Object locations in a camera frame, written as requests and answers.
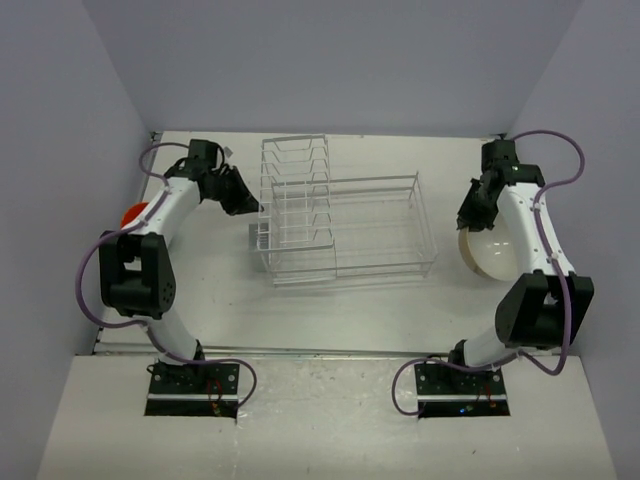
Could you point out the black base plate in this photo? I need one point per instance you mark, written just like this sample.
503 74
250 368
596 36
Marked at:
443 392
193 391

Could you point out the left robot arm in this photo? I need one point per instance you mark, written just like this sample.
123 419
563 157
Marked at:
136 274

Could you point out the orange plastic bowl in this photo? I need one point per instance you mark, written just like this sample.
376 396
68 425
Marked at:
132 213

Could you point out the large beige ceramic bowl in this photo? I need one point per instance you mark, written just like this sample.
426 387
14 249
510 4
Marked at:
489 253

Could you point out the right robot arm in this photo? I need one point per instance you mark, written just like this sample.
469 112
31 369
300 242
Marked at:
544 308

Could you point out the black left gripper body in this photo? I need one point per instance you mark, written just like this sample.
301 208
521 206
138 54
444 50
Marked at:
229 191

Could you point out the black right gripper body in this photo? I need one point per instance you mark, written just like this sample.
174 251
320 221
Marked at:
479 210

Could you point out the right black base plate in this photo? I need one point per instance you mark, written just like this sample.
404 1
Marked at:
443 392

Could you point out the white wire dish rack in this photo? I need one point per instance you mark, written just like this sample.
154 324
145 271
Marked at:
314 226

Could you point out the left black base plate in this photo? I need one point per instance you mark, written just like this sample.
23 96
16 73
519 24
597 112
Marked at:
193 391

